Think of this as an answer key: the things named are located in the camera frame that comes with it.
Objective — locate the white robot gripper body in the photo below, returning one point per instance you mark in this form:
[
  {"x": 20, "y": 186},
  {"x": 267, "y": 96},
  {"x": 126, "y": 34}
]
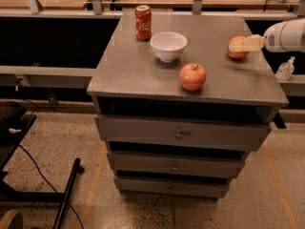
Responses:
[{"x": 275, "y": 39}]

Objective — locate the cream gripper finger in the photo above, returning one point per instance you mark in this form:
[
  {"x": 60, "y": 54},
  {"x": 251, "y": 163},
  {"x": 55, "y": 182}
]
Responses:
[{"x": 251, "y": 43}]

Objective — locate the orange fruit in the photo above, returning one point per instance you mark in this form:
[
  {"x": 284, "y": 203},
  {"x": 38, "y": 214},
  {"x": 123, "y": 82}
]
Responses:
[{"x": 236, "y": 55}]

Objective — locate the white ceramic bowl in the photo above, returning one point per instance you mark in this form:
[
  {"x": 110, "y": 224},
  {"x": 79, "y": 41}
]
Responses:
[{"x": 168, "y": 45}]

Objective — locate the clear sanitizer bottle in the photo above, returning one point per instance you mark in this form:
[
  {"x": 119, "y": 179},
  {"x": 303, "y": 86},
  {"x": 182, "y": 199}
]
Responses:
[{"x": 285, "y": 70}]

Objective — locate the red apple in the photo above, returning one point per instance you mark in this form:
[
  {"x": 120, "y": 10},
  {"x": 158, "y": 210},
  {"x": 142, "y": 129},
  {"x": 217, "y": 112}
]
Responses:
[{"x": 192, "y": 77}]

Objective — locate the red soda can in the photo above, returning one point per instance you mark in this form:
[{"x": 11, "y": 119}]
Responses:
[{"x": 143, "y": 23}]

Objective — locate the grey drawer cabinet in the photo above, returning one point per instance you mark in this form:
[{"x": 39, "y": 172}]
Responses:
[{"x": 131, "y": 81}]

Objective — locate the top grey drawer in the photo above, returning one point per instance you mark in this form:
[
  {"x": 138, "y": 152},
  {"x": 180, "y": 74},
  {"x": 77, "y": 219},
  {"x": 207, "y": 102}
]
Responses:
[{"x": 181, "y": 132}]

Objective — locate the grey drawer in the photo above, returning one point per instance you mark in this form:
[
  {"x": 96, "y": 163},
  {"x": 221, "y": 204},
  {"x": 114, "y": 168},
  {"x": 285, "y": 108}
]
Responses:
[
  {"x": 181, "y": 132},
  {"x": 174, "y": 165},
  {"x": 176, "y": 188}
]

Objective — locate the middle grey drawer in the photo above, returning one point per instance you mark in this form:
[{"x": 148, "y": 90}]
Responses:
[{"x": 174, "y": 165}]

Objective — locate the bottom grey drawer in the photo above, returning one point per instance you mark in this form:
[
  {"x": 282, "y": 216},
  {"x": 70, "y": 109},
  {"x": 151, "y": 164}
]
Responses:
[{"x": 176, "y": 188}]

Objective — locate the black chair seat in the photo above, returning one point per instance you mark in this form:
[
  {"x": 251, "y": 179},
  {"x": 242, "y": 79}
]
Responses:
[{"x": 11, "y": 112}]

